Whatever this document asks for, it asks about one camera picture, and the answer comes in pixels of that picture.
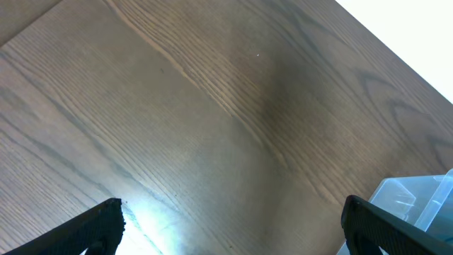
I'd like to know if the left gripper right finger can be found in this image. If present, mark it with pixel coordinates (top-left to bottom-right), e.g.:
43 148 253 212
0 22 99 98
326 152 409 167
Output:
341 195 452 255

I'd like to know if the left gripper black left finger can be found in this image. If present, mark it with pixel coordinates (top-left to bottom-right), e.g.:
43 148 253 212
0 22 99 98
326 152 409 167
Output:
5 198 125 255

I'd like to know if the clear plastic storage container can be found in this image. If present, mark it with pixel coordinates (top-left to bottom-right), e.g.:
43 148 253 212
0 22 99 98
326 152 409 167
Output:
338 171 452 255

